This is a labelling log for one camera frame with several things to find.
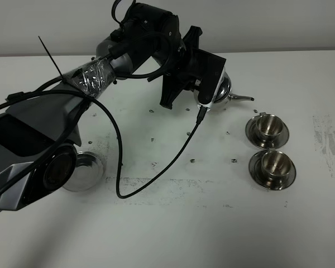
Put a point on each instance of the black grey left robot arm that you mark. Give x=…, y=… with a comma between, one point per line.
x=39, y=130

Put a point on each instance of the far stainless steel saucer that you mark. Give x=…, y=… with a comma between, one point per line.
x=250, y=132

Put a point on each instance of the near stainless steel saucer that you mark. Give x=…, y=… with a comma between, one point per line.
x=254, y=167

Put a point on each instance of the stainless steel teapot saucer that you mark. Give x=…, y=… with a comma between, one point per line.
x=88, y=173

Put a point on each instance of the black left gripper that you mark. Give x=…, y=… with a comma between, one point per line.
x=182, y=69

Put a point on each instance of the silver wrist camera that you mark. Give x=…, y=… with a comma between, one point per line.
x=211, y=70

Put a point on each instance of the near stainless steel teacup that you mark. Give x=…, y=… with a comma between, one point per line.
x=275, y=164

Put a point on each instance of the stainless steel teacup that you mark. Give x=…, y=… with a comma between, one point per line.
x=275, y=164
x=269, y=127

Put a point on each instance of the black zip tie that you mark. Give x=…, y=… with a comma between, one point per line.
x=51, y=60

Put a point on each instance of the far stainless steel teacup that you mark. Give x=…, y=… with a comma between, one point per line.
x=269, y=127

